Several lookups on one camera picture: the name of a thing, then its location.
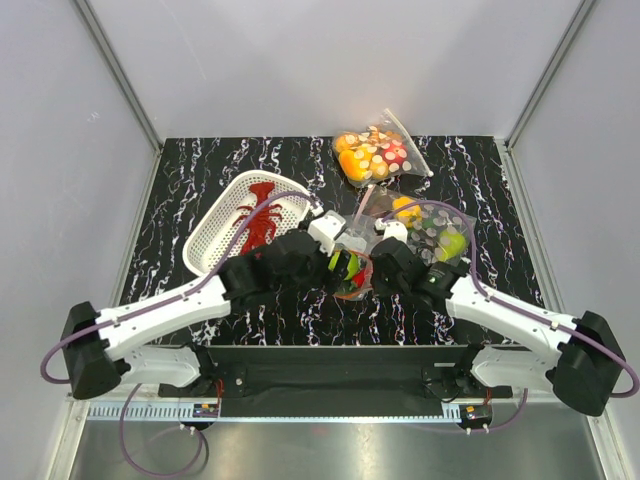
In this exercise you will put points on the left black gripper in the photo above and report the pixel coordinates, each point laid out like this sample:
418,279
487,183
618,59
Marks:
330,280

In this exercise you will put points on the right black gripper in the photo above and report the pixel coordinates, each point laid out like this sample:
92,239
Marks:
377,286

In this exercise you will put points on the clear red-zip bag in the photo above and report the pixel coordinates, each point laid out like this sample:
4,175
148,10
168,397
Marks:
359,237

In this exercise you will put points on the red fake chili peppers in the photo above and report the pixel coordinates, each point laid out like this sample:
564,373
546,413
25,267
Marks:
361,281

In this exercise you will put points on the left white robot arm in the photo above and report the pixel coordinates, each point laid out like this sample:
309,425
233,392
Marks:
97,346

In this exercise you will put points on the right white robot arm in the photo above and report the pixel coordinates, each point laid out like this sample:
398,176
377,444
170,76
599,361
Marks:
578,359

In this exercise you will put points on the yellow fake bell pepper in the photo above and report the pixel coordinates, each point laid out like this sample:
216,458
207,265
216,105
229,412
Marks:
405,212

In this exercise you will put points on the dotted bag with yellow pepper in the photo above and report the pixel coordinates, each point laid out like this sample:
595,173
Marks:
423,237

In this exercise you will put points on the green fake pear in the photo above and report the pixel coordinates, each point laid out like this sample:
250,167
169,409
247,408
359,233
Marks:
450,245

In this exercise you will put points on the dotted bag of orange fruit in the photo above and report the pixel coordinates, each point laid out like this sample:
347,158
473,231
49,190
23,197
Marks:
379,151

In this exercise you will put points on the white perforated plastic basket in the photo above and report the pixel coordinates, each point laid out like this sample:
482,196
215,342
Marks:
222,230

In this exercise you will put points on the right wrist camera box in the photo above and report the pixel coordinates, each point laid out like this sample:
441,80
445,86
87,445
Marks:
391,229

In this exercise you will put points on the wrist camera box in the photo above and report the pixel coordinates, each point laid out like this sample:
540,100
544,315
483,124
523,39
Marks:
326,229
391,229

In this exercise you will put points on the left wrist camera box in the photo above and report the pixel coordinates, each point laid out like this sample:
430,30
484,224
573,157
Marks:
326,229

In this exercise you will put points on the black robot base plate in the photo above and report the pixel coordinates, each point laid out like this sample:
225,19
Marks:
287,382

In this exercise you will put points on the white slotted cable duct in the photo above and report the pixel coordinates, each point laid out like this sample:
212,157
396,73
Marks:
194,412

